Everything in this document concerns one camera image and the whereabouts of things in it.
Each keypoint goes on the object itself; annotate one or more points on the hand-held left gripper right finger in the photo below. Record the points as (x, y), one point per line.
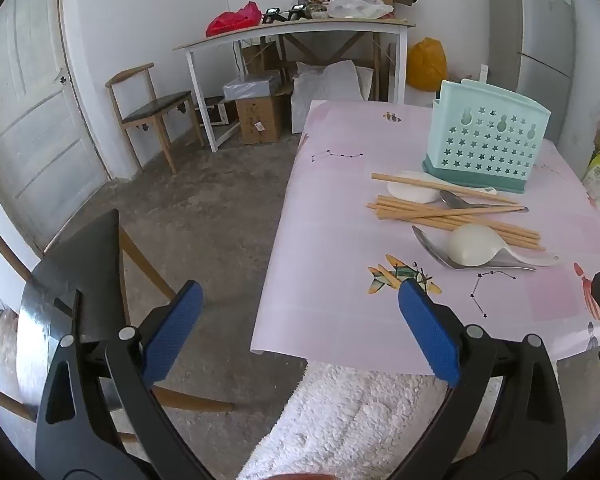
(430, 330)

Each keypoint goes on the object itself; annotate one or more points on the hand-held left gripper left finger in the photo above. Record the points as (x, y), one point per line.
(175, 330)

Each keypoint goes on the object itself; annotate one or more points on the large metal spoon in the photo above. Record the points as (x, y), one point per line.
(432, 247)

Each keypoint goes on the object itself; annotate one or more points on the white ceramic spoon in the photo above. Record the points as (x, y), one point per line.
(412, 188)
(470, 245)

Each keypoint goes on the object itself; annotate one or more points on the bundle of wooden chopsticks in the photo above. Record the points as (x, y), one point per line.
(430, 212)

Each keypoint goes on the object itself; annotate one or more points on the small metal spoon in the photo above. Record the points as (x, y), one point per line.
(455, 201)

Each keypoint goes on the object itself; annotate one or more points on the teal star-hole utensil holder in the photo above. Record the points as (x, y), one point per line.
(485, 135)

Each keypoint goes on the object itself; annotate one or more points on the wooden chair glossy black seat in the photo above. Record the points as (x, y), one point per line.
(80, 260)

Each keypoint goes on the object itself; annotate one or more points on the white fluffy cloth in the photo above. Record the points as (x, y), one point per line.
(350, 420)

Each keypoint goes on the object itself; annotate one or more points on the pink printed tablecloth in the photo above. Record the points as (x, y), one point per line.
(340, 240)

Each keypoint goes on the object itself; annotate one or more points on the printed white sack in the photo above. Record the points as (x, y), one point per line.
(0, 320)

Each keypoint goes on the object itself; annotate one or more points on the white microwave oven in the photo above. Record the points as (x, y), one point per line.
(214, 112)

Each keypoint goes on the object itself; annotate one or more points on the wooden chair dark seat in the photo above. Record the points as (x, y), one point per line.
(152, 106)

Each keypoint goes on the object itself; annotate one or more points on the brown cardboard box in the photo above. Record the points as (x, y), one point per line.
(260, 60)
(259, 120)

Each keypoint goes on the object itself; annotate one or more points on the white narrow panel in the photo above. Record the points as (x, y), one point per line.
(483, 74)

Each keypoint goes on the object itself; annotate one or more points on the plastic-wrapped grey box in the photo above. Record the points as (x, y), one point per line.
(250, 87)

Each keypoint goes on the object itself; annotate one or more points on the white woven sack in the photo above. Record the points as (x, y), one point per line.
(325, 90)

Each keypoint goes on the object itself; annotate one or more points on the yellow plastic bag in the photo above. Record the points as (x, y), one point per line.
(426, 65)

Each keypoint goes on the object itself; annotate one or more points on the white panel door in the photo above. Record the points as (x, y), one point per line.
(25, 110)

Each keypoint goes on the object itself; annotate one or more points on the grey refrigerator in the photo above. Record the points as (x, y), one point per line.
(540, 25)

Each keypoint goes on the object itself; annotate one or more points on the red plastic bag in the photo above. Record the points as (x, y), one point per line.
(232, 21)

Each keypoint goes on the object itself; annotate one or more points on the white-legged side table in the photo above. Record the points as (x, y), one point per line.
(280, 28)

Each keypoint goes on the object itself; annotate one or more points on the black device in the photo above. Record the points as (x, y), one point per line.
(296, 12)
(271, 15)

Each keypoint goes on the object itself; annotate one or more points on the white plastic bag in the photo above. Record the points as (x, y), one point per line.
(360, 7)

